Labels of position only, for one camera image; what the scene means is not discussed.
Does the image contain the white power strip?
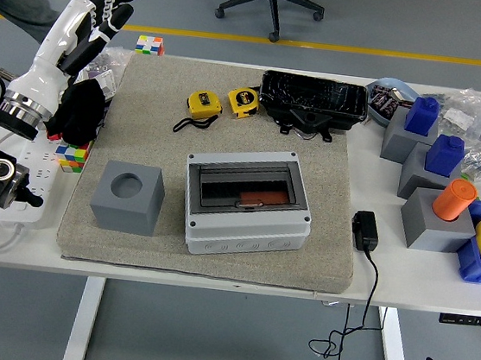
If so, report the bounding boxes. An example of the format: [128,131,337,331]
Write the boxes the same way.
[0,126,66,229]

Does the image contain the black table control panel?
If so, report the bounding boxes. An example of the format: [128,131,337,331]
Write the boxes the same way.
[438,311,481,329]

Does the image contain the dark snack packets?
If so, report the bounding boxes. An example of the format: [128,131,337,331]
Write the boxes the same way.
[368,84,402,119]

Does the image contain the clear bag of screws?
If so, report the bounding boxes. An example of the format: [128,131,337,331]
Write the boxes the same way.
[75,42,133,103]

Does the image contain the light blue bowl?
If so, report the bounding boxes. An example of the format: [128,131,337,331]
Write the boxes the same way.
[362,74,422,131]

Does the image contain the grey holder block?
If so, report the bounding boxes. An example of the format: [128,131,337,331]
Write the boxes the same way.
[396,140,467,205]
[86,157,169,238]
[379,104,443,169]
[396,184,481,258]

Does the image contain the orange cylinder battery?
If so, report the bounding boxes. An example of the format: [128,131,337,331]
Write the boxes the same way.
[237,187,290,212]
[430,175,480,225]

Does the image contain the black cloth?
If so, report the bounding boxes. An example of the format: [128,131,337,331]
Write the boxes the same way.
[42,73,110,149]

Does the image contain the black plastic tray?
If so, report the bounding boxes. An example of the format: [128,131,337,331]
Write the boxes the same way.
[255,69,372,147]

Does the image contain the white table leg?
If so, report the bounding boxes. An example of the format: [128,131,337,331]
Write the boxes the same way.
[371,306,421,360]
[62,274,108,360]

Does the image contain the grey-brown foam mat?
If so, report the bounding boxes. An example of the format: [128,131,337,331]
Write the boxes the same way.
[54,46,376,296]

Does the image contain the blue bottle-shaped block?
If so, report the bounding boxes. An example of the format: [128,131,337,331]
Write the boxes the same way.
[423,132,467,179]
[403,94,442,138]

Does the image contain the yellow tape measure with strap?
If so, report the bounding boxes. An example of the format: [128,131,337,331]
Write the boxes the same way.
[172,88,225,138]

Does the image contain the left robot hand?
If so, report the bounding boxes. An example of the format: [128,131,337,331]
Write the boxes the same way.
[1,0,145,124]

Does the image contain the multicoloured puzzle cube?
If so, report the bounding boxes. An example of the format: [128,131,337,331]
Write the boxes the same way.
[134,34,167,58]
[53,136,94,176]

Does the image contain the black adapter cord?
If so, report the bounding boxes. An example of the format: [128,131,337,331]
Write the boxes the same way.
[306,243,394,360]

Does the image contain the black power adapter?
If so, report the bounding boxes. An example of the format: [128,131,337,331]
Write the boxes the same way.
[348,209,383,254]

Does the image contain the smoky transparent box lid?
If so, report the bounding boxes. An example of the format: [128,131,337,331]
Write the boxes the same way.
[193,152,313,219]

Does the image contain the white terminal module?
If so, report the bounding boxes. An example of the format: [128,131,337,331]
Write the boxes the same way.
[73,64,119,102]

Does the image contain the grey plastic junction box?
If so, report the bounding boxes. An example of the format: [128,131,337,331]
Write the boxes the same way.
[175,139,320,268]

